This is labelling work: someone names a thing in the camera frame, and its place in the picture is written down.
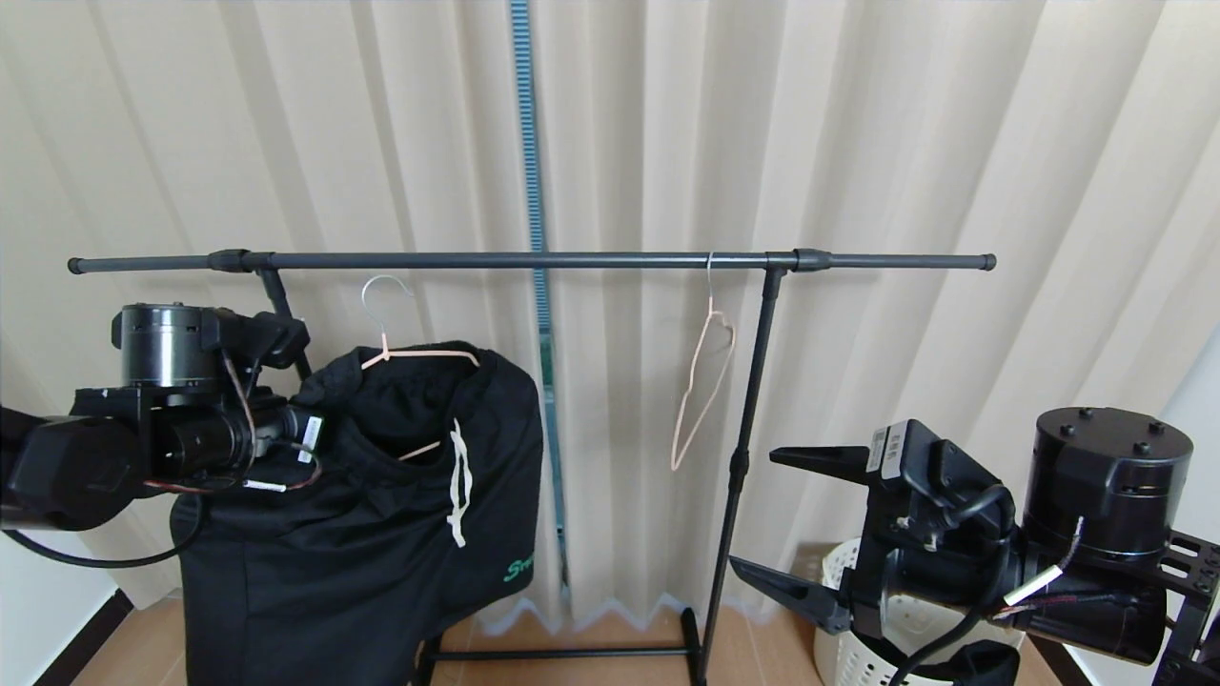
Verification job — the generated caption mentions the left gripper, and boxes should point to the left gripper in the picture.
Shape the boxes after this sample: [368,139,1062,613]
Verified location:
[205,405,325,477]

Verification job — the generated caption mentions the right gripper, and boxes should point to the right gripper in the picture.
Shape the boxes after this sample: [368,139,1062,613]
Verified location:
[729,419,1026,649]

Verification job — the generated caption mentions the pink clothes hanger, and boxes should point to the pink clothes hanger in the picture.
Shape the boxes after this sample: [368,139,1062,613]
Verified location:
[359,275,483,464]
[670,252,737,473]

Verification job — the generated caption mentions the black shorts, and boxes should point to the black shorts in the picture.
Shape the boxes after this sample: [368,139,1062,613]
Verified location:
[170,340,545,686]

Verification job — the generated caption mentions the white laundry basket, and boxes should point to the white laundry basket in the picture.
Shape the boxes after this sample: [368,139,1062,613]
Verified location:
[813,538,1028,686]

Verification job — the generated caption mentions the black clothes rack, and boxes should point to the black clothes rack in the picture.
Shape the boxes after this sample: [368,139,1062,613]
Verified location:
[67,250,997,686]

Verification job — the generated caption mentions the black garment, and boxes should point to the black garment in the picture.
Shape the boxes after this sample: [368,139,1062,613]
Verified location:
[891,640,1021,686]

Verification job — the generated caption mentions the beige curtain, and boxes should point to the beige curtain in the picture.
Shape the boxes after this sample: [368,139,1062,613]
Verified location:
[0,0,1220,620]

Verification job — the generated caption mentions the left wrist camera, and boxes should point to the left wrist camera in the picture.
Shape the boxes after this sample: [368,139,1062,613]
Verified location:
[202,310,312,374]

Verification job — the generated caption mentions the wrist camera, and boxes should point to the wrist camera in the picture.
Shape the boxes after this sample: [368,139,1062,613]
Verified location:
[905,440,1019,552]
[202,310,312,374]

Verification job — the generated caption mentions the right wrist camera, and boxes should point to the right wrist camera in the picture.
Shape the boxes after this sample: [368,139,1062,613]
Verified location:
[905,440,1019,552]

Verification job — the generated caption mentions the black cable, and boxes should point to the black cable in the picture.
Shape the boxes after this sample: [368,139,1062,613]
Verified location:
[886,484,1019,686]
[0,494,209,571]

